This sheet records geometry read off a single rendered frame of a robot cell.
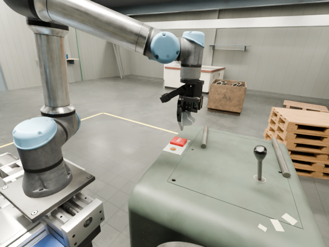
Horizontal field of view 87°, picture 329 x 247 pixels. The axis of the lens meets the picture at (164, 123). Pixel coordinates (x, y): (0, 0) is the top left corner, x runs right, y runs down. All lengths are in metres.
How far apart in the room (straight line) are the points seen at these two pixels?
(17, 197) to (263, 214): 0.74
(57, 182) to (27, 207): 0.10
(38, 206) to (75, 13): 0.56
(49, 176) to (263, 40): 9.85
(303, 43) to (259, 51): 1.67
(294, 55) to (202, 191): 9.67
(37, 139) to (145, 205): 0.37
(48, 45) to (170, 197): 0.60
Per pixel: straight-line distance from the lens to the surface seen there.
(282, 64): 10.03
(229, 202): 0.54
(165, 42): 0.47
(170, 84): 8.26
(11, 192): 0.81
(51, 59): 0.71
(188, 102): 0.66
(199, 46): 0.63
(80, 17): 0.53
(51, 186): 0.72
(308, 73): 10.15
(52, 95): 0.73
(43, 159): 0.67
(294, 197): 0.65
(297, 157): 3.21
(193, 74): 0.63
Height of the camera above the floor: 1.62
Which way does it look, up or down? 22 degrees down
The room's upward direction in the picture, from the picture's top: 3 degrees clockwise
